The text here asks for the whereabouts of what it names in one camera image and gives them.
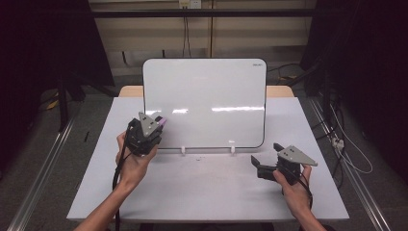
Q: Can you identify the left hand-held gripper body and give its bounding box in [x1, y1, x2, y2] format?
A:
[125, 111, 163, 158]

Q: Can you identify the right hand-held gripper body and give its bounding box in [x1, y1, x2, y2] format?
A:
[257, 144, 319, 187]

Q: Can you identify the white whiteboard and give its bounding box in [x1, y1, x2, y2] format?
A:
[141, 58, 268, 150]

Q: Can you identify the person's right hand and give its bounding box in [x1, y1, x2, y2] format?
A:
[271, 164, 315, 219]

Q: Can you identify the person's left hand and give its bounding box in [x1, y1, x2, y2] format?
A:
[115, 130, 159, 191]

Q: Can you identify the black metal stand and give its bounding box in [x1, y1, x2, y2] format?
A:
[57, 72, 86, 133]

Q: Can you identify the thin yellow vertical pipe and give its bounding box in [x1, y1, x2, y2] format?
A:
[209, 0, 215, 59]

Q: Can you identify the black horizontal metal bar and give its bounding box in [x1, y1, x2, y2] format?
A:
[89, 8, 321, 19]

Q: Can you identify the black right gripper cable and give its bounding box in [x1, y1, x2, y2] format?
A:
[281, 167, 315, 210]

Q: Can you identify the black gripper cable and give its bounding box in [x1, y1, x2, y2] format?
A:
[281, 167, 315, 210]
[111, 126, 133, 231]

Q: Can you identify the black floor cable bundle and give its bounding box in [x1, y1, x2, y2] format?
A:
[316, 92, 344, 142]

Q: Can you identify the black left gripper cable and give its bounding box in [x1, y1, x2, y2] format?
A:
[111, 126, 133, 231]

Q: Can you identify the white floor cable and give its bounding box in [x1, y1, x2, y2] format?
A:
[329, 103, 374, 175]

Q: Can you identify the aluminium floor rail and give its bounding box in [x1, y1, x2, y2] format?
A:
[7, 117, 77, 231]
[308, 96, 392, 231]

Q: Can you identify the black hanging cable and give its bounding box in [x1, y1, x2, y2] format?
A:
[182, 15, 192, 59]

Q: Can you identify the white wall socket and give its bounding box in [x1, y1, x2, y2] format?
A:
[178, 0, 203, 10]

